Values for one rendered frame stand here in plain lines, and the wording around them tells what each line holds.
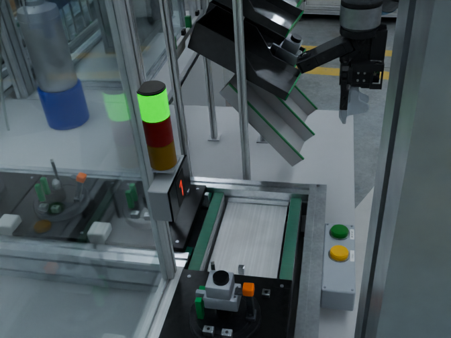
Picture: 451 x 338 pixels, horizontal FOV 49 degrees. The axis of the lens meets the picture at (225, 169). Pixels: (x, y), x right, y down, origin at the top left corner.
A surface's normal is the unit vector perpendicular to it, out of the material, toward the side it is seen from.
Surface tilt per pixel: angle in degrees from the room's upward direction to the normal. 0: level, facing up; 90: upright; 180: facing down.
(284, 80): 25
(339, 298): 90
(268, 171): 0
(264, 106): 45
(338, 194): 0
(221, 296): 90
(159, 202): 90
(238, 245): 0
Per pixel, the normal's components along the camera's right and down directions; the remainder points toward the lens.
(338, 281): -0.07, -0.81
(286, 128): 0.61, -0.46
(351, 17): -0.63, 0.49
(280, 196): -0.19, 0.58
